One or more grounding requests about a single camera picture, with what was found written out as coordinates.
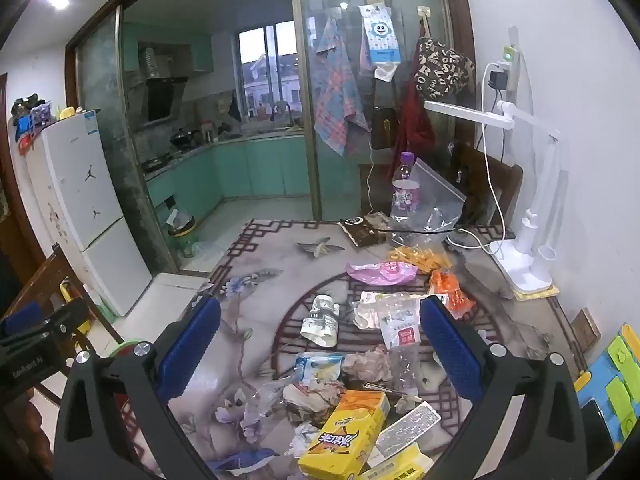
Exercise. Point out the teal base kitchen cabinets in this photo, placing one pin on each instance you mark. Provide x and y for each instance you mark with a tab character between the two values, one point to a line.
260	165

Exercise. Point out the mixed household clutter pile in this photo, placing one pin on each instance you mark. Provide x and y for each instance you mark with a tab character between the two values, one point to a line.
27	120

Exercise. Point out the red hanging cloth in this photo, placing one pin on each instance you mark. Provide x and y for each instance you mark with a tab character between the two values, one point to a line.
415	125

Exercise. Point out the white desk lamp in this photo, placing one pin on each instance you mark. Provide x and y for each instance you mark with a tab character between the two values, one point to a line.
530	240

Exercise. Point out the blue green plastic board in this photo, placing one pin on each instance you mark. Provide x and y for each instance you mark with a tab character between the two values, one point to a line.
610	375

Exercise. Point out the orange yellow carton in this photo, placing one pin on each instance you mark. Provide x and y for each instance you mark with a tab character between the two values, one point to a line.
345	435

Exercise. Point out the clear crumpled plastic wrapper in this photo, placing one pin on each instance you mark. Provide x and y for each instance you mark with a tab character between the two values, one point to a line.
387	307

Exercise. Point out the black range hood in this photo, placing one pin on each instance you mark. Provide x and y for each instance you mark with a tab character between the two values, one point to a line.
162	97

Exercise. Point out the black wok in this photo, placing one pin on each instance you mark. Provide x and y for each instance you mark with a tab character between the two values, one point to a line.
181	139

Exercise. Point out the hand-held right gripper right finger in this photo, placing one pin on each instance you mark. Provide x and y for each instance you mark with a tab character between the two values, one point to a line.
447	350

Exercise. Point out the red bin with green rim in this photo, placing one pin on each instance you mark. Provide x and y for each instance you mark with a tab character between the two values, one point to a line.
122	349

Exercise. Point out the blue white hanging packet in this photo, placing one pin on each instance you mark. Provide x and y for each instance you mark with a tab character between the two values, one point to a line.
379	32

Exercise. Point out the brown letter-print bag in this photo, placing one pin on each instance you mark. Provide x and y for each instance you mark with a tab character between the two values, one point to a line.
442	70

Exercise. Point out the kitchen window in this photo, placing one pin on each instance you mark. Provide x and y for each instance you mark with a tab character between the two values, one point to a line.
267	70

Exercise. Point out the pink plastic wrapper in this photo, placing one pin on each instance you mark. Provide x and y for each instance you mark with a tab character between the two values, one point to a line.
382	272

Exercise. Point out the crumpled white paper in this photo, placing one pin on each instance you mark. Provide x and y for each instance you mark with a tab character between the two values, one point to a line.
312	402

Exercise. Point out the brown handbag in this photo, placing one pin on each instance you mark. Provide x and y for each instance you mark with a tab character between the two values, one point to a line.
385	127

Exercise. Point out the yellow packet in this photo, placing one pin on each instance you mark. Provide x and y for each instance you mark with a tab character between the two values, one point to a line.
400	465

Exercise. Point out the clear bottle with purple cap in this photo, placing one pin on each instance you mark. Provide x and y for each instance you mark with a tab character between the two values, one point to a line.
404	195

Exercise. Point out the glass sliding door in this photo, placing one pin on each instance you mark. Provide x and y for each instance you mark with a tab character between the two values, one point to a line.
350	185

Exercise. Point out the teal wall kitchen cabinet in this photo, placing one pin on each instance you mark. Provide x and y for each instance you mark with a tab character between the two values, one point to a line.
200	52

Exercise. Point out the orange plastic wrapper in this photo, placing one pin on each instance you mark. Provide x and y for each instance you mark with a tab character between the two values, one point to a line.
450	292

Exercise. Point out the plaid hanging towel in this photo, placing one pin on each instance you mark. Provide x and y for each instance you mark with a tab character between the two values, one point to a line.
335	95

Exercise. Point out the brown wooden chair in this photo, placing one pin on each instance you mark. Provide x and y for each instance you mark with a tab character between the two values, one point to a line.
60	270

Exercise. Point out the yellow lamp coaster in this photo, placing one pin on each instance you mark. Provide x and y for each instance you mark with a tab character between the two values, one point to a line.
540	294

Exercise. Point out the yellow plastic toy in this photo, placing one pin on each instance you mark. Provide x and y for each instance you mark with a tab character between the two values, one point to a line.
75	310

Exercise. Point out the ceiling spotlight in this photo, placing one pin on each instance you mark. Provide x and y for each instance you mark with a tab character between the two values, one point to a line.
58	0

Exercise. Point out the white wrapper with red label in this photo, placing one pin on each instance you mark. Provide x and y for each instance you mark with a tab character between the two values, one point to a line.
400	335

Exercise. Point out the pile of yellow snack pieces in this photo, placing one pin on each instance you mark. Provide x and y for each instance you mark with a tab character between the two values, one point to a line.
420	259

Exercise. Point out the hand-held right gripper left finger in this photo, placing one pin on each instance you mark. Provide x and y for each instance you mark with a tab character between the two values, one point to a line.
192	345

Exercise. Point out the white power strip with chargers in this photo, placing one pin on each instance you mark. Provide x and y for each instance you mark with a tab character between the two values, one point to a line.
505	67

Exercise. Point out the clear crumpled plastic bag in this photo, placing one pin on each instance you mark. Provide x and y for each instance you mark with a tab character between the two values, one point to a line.
265	410

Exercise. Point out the white refrigerator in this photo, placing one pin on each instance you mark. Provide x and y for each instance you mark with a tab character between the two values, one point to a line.
75	185

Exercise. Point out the green detergent bottle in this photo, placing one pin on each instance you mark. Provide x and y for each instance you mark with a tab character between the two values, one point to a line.
102	305

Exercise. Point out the small wooden block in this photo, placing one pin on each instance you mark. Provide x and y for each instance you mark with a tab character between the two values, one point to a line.
585	327

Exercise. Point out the clear zip bag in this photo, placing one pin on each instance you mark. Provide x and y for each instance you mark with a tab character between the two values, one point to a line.
440	195

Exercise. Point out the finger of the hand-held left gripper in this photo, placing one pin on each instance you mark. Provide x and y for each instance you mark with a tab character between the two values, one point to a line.
20	317

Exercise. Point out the brown snack packet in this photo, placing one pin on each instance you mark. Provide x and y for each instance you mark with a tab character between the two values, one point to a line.
365	230

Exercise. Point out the green kitchen waste bin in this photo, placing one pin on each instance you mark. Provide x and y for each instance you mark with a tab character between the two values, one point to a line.
181	235

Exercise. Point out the dark wooden chair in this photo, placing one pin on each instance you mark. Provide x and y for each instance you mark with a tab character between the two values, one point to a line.
500	180

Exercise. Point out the black frying pan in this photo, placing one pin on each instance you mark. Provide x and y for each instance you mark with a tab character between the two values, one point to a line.
155	163

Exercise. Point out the grey dotted wrapper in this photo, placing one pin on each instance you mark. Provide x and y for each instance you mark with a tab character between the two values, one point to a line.
407	427

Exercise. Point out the crumpled brownish tissue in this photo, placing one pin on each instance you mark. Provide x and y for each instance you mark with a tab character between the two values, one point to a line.
367	365

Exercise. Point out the blue yellow wrapper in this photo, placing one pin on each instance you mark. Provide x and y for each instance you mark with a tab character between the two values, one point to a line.
317	366

